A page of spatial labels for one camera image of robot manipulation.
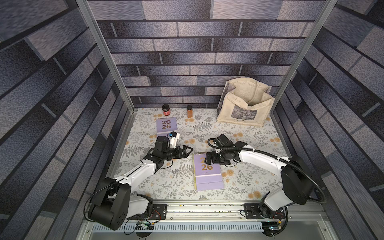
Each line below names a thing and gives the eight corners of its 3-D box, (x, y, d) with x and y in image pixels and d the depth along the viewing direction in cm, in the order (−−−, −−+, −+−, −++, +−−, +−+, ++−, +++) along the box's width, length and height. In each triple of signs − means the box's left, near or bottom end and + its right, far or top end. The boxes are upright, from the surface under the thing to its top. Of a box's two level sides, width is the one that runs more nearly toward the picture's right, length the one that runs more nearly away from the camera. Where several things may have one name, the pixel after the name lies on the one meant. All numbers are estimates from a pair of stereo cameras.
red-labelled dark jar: (162, 115, 115) (161, 110, 110) (163, 108, 120) (162, 103, 115) (169, 115, 115) (168, 110, 110) (170, 108, 120) (169, 103, 115)
